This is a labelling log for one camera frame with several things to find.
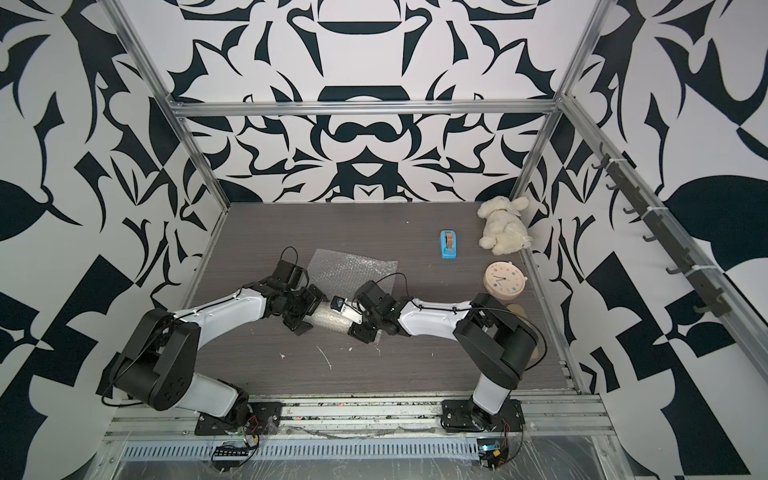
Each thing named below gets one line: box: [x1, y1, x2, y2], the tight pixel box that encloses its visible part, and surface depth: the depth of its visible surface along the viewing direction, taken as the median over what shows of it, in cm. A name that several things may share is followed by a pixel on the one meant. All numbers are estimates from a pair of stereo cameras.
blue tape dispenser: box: [440, 229, 457, 259], surface depth 107 cm
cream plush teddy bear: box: [478, 196, 533, 255], surface depth 106 cm
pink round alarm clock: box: [483, 261, 527, 301], surface depth 98 cm
